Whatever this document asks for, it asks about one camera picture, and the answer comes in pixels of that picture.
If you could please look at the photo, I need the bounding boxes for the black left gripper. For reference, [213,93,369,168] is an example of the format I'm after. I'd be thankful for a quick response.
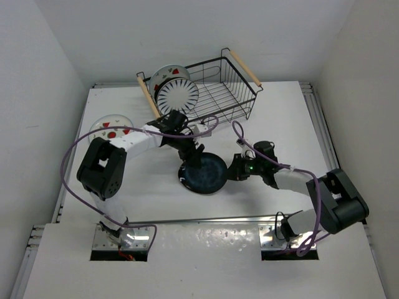
[169,130,204,169]

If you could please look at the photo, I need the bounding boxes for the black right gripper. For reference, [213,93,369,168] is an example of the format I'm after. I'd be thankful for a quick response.
[221,153,264,181]

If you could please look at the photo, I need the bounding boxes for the dark blue glazed plate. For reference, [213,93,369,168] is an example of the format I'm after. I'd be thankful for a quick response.
[178,153,228,195]

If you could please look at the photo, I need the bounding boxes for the white plate blue stripes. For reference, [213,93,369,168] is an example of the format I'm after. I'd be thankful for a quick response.
[156,78,199,115]

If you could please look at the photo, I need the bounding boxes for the large watermelon plate blue rim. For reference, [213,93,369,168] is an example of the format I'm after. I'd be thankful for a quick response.
[88,114,133,143]

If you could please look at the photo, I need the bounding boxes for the small watermelon plate blue rim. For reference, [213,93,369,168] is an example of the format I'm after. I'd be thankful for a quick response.
[148,64,190,100]

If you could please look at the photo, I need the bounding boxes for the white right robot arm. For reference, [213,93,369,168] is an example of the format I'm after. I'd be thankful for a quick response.
[228,140,370,242]

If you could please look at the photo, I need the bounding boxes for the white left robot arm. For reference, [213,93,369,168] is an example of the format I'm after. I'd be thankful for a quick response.
[77,110,204,241]

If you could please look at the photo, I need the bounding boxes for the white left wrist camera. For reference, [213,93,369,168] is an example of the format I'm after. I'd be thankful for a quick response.
[191,123,212,138]

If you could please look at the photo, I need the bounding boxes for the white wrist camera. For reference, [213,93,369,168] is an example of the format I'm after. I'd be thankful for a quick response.
[191,123,212,138]
[236,139,249,151]

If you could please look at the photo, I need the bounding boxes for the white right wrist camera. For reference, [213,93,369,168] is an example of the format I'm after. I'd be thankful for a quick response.
[236,139,249,151]

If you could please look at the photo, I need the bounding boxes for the left wooden rack handle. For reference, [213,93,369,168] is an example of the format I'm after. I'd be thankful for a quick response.
[137,77,161,119]

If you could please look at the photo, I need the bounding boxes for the wooden rack handle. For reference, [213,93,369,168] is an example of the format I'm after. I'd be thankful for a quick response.
[137,77,161,119]
[229,50,262,88]

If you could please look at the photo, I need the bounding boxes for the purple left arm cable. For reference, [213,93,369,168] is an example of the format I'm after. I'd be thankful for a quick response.
[60,115,219,262]

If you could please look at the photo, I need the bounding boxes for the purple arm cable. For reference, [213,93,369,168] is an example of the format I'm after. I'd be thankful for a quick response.
[232,120,331,258]
[60,115,219,262]

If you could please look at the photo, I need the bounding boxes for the black wire dish rack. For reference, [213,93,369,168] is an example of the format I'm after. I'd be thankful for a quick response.
[137,48,263,123]

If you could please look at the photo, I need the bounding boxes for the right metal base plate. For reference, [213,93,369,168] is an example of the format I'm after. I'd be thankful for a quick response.
[258,224,313,251]

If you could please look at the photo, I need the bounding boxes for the metal base plate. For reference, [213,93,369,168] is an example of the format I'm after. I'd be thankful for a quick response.
[92,225,154,251]
[258,224,313,251]

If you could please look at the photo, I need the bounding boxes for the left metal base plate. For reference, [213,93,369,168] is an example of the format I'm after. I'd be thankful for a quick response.
[92,225,154,251]

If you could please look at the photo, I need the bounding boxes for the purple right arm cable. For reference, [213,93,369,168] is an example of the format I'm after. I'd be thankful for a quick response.
[232,120,331,258]

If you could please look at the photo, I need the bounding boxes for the right wooden rack handle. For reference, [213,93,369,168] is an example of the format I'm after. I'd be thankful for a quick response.
[229,50,262,88]

